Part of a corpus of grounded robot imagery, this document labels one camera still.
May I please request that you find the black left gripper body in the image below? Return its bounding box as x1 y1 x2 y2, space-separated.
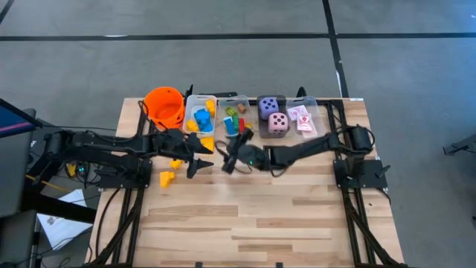
152 128 198 160

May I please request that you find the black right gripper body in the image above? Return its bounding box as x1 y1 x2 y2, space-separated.
236 144 269 173

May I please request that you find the pink foam die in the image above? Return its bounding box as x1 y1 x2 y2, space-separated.
267 112 290 135

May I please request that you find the purple foam die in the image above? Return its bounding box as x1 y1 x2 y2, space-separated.
258 97 280 121

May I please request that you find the smoky grey plastic bin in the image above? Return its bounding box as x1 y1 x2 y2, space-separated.
256 95 291 140

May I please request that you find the orange plastic bucket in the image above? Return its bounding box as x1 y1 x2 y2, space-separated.
143 86 186 131

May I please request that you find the white plastic bin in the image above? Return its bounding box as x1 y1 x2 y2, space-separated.
181 95 218 139

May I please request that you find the clear plastic bin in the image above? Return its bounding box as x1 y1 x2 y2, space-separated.
216 94 254 137
285 95 324 140

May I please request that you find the black side desk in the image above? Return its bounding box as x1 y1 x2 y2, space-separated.
0 107 98 224

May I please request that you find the white paper sheet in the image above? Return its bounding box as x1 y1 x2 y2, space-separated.
36 188 94 251

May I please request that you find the tilted blue screen monitor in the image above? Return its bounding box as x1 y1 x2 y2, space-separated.
0 98 44 139

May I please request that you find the black floor stand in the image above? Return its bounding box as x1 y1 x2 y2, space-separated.
442 134 476 156

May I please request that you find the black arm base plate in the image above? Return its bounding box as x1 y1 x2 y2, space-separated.
333 159 388 189
98 159 152 189

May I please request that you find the black aluminium table frame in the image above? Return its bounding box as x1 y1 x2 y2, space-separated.
84 86 410 268

